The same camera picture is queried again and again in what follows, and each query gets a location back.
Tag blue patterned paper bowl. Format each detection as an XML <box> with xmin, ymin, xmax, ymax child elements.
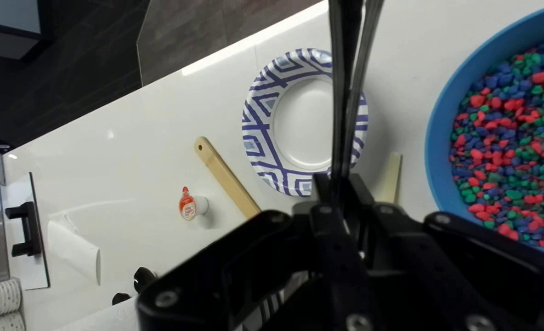
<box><xmin>241</xmin><ymin>45</ymin><xmax>371</xmax><ymax>198</ymax></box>

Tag pale wooden stick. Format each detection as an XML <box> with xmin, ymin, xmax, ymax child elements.
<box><xmin>379</xmin><ymin>150</ymin><xmax>405</xmax><ymax>204</ymax></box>

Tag red green blue beads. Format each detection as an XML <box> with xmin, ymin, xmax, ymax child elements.
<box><xmin>449</xmin><ymin>40</ymin><xmax>544</xmax><ymax>253</ymax></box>

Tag small red capped bottle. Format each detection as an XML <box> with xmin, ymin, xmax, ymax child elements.
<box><xmin>178</xmin><ymin>185</ymin><xmax>212</xmax><ymax>222</ymax></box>

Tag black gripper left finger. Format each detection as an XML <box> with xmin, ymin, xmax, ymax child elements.
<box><xmin>138</xmin><ymin>172</ymin><xmax>388</xmax><ymax>331</ymax></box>

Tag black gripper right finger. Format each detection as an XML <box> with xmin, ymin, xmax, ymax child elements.
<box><xmin>344</xmin><ymin>174</ymin><xmax>544</xmax><ymax>331</ymax></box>

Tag dark metal spoon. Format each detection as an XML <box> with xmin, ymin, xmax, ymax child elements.
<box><xmin>325</xmin><ymin>0</ymin><xmax>386</xmax><ymax>185</ymax></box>

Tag slotted wooden spatula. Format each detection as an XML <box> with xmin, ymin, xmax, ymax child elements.
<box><xmin>193</xmin><ymin>134</ymin><xmax>263</xmax><ymax>220</ymax></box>

